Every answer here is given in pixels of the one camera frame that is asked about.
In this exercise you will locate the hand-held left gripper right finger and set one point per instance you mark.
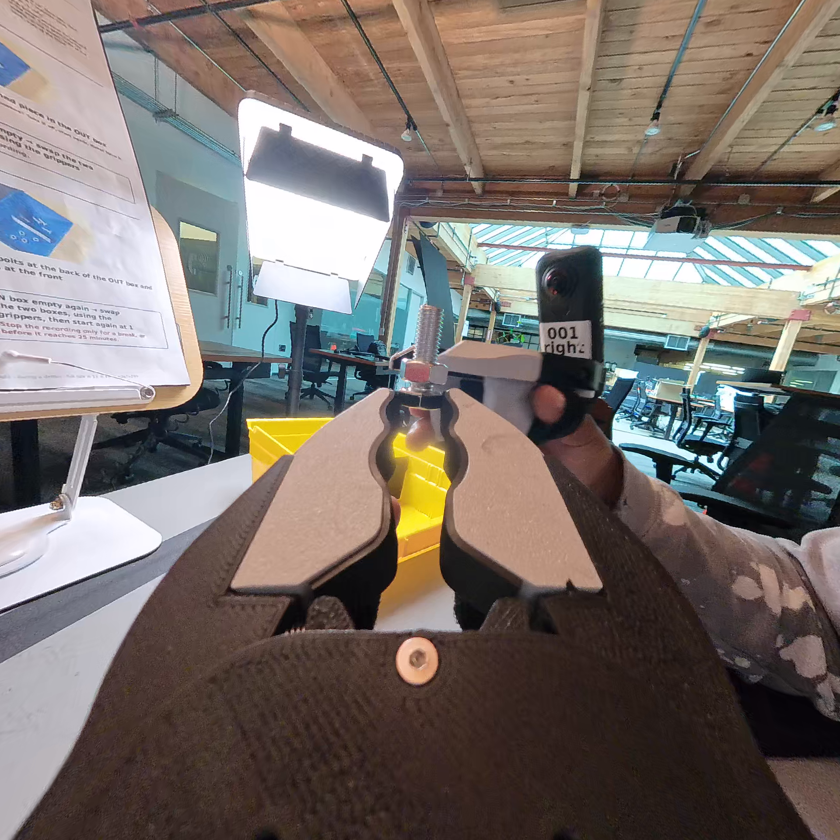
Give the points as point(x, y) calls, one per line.
point(518, 518)

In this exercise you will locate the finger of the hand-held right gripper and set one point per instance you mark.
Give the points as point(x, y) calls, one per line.
point(492, 361)
point(401, 361)

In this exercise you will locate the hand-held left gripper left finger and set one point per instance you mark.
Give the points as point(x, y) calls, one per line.
point(321, 512)

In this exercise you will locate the silver hex nut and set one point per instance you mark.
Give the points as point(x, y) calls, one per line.
point(410, 375)

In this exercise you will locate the silver hex bolt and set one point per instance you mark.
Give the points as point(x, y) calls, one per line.
point(430, 334)

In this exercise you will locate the yellow plastic bin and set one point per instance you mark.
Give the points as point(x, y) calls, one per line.
point(289, 446)

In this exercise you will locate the person's right forearm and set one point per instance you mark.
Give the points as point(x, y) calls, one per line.
point(722, 558)

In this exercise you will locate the person's right hand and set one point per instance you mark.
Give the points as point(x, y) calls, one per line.
point(590, 459)

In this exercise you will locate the wooden office desk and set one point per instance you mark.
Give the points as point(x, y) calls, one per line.
point(348, 358)
point(236, 354)

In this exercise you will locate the black leaning board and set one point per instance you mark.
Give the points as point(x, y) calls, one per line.
point(436, 289)

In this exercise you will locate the ceiling projector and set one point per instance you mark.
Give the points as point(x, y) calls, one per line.
point(679, 226)

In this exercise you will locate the studio light panel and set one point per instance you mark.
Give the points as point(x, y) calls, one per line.
point(315, 229)

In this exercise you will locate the pendant light bulb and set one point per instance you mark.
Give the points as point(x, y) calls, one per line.
point(408, 133)
point(652, 127)
point(825, 123)

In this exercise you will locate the printed instruction sheet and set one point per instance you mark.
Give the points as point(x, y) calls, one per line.
point(65, 197)

